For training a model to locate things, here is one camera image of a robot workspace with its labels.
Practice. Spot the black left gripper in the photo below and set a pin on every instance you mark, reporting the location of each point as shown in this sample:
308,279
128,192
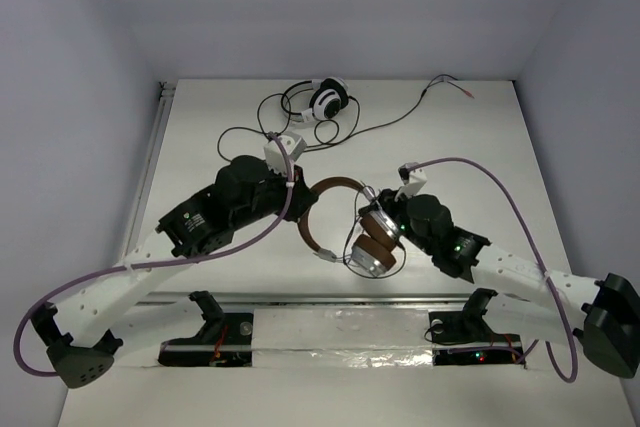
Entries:
298,192

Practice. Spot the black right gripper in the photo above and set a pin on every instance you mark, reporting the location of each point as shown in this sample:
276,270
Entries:
387,204

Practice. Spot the brown silver headphones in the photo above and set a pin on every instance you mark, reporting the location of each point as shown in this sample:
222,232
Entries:
369,246

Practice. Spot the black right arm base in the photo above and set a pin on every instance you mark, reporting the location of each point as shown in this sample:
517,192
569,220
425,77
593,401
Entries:
462,337

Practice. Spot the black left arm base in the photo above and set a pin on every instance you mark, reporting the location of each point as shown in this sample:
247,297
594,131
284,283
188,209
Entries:
223,340

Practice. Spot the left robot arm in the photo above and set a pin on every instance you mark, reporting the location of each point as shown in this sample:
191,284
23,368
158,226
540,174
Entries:
79,330

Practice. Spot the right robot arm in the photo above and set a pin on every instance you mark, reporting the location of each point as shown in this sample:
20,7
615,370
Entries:
514,296

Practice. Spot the white black headphones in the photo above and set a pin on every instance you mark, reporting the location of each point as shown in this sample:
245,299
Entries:
330,97

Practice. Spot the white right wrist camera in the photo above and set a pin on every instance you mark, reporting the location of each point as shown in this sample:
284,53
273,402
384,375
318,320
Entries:
413,178

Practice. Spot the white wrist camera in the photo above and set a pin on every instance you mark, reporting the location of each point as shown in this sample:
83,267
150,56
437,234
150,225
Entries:
288,142
413,178

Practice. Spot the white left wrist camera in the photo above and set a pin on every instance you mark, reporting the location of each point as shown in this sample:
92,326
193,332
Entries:
288,142

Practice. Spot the aluminium rail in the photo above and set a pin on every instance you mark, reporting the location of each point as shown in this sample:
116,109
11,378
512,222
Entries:
342,299

